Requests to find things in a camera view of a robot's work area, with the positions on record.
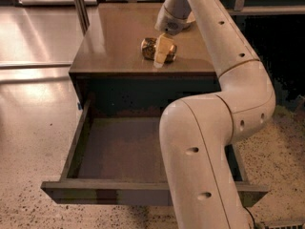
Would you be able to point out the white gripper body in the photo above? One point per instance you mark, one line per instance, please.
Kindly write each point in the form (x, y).
(170, 23)

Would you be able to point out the grey cabinet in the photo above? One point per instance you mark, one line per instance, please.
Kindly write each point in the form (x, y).
(110, 73)

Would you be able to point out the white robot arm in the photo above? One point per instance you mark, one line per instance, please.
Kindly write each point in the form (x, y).
(195, 130)

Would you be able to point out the open top drawer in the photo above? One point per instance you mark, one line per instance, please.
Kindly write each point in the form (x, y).
(118, 160)

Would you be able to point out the crushed orange can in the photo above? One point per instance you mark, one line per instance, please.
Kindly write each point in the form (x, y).
(148, 46)

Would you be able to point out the white ceramic bowl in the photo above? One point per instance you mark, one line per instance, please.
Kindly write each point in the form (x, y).
(191, 18)

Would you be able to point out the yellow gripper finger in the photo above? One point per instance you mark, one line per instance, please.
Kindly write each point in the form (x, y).
(163, 50)

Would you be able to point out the grey floor device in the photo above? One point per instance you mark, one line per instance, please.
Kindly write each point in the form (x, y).
(285, 224)

